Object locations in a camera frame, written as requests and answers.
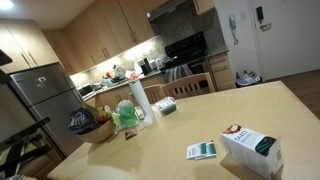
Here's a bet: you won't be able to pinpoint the blue cardboard box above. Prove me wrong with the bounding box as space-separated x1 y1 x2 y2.
82 102 122 127

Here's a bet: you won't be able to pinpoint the white Tazo tea box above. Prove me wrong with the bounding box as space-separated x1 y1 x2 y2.
220 123 285 180

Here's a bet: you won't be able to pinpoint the wooden slatted chair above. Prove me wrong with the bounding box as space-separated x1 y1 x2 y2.
159 72 216 100
129 83 165 107

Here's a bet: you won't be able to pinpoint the clear plastic food container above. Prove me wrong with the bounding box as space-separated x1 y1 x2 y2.
154 96 178 116

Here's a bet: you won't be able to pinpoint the striped dish towel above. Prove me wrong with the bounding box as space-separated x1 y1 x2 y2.
164 64 194 84

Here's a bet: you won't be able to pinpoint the black coffee maker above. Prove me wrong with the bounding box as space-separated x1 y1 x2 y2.
139 58 154 76

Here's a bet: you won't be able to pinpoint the translucent green plastic bag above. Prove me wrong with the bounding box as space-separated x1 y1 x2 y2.
115 99 140 130

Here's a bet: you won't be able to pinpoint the glass kettle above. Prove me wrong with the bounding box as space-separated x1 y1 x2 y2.
111 64 126 83

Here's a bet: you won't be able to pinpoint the wooden counter base cabinets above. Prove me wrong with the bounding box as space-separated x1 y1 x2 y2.
83 73 167 110

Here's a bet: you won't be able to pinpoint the black kitchen stove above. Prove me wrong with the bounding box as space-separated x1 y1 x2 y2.
159 31 212 84

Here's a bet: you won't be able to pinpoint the small brown snack packet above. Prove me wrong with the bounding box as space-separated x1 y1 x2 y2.
124 127 139 141

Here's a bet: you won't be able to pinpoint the wooden base cabinet with drawers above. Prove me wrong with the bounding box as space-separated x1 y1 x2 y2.
207 51 236 92

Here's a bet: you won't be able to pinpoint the black toaster oven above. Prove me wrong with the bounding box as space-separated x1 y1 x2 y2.
77 83 95 99

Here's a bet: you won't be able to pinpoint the wooden bowl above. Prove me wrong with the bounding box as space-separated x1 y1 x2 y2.
73 119 118 144

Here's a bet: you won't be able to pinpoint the metal range hood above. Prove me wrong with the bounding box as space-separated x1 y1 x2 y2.
146 0 188 23

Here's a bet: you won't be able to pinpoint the white sneaker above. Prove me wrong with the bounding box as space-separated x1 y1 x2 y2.
235 71 252 88
246 70 262 84

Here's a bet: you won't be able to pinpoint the dark blue snack bag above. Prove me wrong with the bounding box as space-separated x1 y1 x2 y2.
68 107 101 135

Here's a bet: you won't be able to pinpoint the stainless steel refrigerator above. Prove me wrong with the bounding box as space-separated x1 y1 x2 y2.
9 62 84 158

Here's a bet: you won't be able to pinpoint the small fridge magnet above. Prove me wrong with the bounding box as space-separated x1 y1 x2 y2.
34 76 48 89

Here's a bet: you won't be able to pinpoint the black door lock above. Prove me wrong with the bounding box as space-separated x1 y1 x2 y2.
255 5 265 24

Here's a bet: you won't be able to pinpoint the white door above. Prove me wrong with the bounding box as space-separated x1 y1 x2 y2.
248 0 320 82

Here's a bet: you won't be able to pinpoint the wooden cabinet above refrigerator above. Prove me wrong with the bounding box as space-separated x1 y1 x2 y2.
0 19 60 74

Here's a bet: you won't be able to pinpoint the round ceiling light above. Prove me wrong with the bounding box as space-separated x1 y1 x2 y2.
0 0 15 11

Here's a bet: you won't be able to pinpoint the small wooden wall cabinet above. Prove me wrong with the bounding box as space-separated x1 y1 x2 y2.
192 0 216 16

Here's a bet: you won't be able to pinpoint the white wall phone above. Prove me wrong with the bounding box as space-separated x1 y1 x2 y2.
228 13 240 46

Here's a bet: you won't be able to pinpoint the metal door handle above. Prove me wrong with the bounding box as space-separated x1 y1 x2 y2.
259 22 273 33

